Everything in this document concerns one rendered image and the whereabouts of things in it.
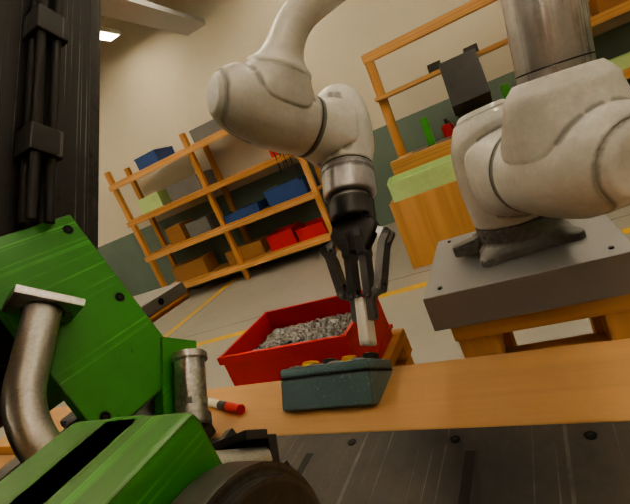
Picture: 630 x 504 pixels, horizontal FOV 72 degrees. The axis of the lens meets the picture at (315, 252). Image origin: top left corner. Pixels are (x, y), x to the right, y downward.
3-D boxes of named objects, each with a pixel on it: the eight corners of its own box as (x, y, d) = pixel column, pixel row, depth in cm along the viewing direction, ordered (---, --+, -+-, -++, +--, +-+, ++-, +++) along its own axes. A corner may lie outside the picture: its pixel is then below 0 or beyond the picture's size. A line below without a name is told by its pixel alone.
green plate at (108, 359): (150, 389, 52) (41, 249, 51) (188, 367, 48) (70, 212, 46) (66, 461, 43) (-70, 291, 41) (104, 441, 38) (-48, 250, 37)
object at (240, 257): (340, 250, 562) (272, 85, 518) (168, 305, 678) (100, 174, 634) (349, 238, 611) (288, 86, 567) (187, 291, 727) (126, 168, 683)
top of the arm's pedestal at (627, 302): (461, 277, 110) (456, 262, 109) (606, 241, 96) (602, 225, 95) (455, 342, 81) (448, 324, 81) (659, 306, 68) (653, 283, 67)
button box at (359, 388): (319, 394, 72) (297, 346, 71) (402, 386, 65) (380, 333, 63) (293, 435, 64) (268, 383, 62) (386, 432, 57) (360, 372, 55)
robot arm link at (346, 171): (337, 187, 79) (340, 217, 77) (309, 168, 72) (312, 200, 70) (382, 171, 75) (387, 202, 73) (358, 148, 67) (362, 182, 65)
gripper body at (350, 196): (383, 199, 72) (391, 251, 69) (339, 214, 77) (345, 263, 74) (363, 183, 66) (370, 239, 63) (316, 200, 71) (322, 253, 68)
